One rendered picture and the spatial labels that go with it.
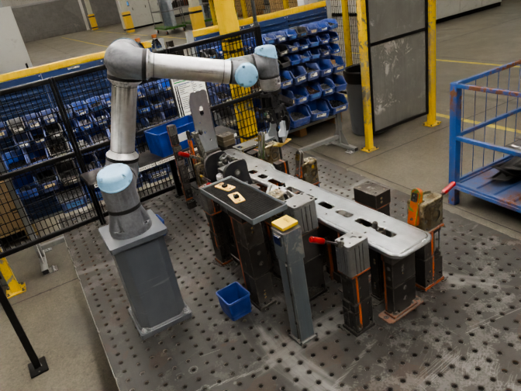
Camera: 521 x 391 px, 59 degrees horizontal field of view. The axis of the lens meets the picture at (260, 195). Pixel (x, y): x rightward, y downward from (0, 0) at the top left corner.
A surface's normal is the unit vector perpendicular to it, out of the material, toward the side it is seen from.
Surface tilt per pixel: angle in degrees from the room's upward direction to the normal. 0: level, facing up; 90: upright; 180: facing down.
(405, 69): 90
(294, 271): 90
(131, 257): 90
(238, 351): 0
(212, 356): 0
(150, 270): 90
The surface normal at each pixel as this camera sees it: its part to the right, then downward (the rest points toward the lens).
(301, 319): 0.55, 0.28
